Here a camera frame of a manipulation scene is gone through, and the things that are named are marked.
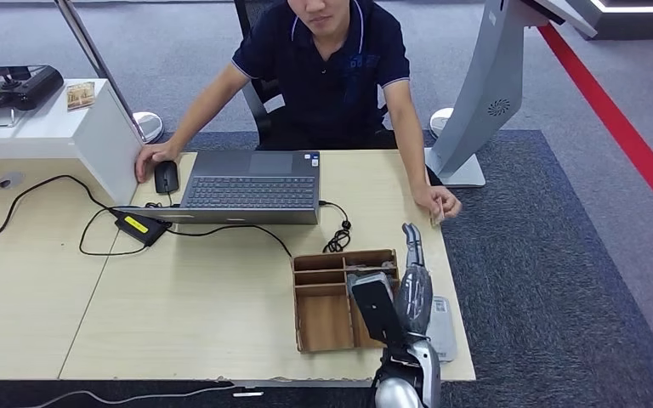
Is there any black lit platform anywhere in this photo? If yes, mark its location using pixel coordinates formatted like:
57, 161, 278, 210
565, 0, 653, 42

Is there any black computer mouse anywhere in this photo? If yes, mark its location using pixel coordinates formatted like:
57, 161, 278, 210
153, 161, 180, 196

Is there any black desktop terminal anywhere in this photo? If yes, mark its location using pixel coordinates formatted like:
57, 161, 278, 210
0, 65, 65, 112

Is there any grey card reader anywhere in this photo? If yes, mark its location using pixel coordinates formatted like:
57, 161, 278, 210
426, 296, 458, 363

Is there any bundled black laptop cable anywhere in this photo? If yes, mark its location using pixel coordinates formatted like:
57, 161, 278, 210
319, 200, 354, 254

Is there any white cabinet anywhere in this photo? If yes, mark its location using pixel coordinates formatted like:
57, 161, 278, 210
0, 77, 146, 207

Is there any grey laptop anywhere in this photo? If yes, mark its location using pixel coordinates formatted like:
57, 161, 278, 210
116, 150, 322, 226

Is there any black adapter output cable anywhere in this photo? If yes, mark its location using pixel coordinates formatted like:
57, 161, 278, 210
166, 224, 294, 259

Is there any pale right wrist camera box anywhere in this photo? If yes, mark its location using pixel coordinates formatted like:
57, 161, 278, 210
348, 271, 404, 348

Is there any round chrome pole base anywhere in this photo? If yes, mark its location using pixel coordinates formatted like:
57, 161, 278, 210
132, 111, 165, 145

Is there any long black power cable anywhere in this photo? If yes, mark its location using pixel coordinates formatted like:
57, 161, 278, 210
0, 174, 120, 252

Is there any person's right hand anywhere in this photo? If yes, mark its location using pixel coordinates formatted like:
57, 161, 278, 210
134, 140, 185, 184

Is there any looped black cable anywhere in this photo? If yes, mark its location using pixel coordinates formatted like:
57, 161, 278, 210
78, 208, 150, 258

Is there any black office chair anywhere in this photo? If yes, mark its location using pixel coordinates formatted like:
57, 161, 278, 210
233, 0, 395, 151

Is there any round white floor base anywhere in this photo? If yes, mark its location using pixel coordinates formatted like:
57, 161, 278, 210
429, 106, 455, 139

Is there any black power adapter yellow label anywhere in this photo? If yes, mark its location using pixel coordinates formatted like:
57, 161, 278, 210
114, 211, 172, 247

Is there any wooden compartment tray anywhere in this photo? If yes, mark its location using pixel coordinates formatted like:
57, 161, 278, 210
291, 248, 404, 354

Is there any grey kiosk stand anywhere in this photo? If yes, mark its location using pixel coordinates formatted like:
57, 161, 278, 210
423, 0, 599, 189

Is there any thin white cable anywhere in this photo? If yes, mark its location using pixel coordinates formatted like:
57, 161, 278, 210
22, 383, 237, 408

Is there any person's left hand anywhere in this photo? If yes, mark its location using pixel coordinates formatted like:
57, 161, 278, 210
413, 185, 463, 222

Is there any slanted metal pole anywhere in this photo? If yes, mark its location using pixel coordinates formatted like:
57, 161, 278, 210
53, 0, 149, 142

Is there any printed card on cabinet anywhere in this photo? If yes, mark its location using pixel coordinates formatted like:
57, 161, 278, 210
67, 82, 97, 111

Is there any person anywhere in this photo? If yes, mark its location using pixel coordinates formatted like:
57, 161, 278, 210
134, 0, 463, 228

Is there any dark grey rug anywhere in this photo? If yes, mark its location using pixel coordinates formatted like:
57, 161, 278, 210
157, 130, 653, 408

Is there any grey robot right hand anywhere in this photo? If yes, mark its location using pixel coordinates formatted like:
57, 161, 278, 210
394, 223, 434, 337

